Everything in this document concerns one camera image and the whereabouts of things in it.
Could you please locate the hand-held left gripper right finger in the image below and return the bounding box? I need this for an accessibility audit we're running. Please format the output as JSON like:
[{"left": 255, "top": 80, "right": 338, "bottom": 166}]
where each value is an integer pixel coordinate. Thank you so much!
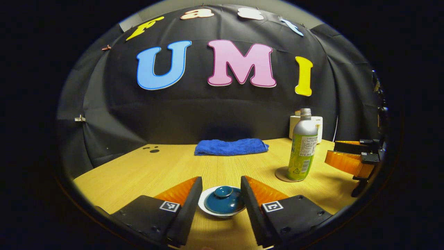
[{"left": 240, "top": 175, "right": 333, "bottom": 249}]

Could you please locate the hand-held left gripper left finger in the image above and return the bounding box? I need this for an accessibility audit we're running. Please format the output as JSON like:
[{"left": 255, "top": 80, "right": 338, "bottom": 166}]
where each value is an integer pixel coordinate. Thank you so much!
[{"left": 111, "top": 176, "right": 203, "bottom": 248}]

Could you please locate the blue and white teacup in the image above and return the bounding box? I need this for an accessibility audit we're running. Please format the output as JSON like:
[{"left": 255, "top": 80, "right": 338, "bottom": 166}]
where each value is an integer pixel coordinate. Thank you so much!
[{"left": 198, "top": 186, "right": 247, "bottom": 219}]

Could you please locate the silver green label water bottle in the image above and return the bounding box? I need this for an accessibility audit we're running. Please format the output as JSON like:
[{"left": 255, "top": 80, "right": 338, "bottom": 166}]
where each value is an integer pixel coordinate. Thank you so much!
[{"left": 287, "top": 108, "right": 318, "bottom": 182}]

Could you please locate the brown round coaster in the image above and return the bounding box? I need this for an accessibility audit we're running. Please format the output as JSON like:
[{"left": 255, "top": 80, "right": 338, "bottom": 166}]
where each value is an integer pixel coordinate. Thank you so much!
[{"left": 275, "top": 166, "right": 306, "bottom": 183}]

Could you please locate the white toaster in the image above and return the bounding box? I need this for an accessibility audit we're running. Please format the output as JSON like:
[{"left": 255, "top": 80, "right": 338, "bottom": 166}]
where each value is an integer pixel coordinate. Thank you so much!
[{"left": 289, "top": 115, "right": 323, "bottom": 144}]

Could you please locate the blue towel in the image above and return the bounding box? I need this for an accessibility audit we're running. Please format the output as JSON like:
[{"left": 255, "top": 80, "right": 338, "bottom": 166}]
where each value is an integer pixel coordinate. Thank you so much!
[{"left": 194, "top": 139, "right": 270, "bottom": 156}]

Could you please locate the black backdrop cloth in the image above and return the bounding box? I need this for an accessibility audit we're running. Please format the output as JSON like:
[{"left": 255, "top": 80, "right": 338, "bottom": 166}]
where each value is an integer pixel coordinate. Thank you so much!
[{"left": 57, "top": 4, "right": 382, "bottom": 170}]

